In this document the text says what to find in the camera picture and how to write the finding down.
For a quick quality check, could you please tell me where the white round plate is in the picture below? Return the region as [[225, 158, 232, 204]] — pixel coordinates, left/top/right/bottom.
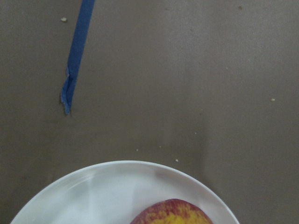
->
[[12, 161, 238, 224]]

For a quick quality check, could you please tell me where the red yellow apple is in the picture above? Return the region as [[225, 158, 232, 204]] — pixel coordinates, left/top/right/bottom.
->
[[131, 199, 212, 224]]

